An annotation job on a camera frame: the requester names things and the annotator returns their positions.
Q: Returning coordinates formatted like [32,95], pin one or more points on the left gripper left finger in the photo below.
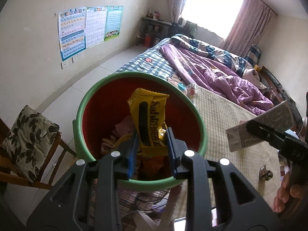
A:
[86,197]

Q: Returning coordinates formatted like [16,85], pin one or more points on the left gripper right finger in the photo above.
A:
[219,197]

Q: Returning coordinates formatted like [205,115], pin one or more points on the grey printed paper box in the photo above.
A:
[279,117]

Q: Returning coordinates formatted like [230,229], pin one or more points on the yellow snack bar wrapper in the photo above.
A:
[148,113]

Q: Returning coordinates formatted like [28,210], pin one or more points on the person's right hand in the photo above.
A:
[285,192]

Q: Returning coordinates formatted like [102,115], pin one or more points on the red bin with green rim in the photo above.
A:
[105,105]

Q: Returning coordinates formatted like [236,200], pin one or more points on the dark wooden headboard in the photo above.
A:
[278,94]

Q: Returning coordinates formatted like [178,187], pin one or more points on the floral chair cushion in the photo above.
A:
[29,142]

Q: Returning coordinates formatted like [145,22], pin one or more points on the wooden chair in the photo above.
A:
[12,176]

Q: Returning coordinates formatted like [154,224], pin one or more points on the blue patchwork quilt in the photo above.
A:
[238,64]

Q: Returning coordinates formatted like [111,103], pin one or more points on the purple quilt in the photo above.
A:
[217,78]

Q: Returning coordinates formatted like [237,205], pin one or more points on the blue plaid bed sheet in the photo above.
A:
[153,62]

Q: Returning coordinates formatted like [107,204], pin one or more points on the pink window curtains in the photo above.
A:
[240,23]

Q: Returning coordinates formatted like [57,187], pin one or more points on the dark side table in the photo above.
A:
[152,29]

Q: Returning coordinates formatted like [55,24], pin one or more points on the educational wall posters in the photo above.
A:
[84,27]

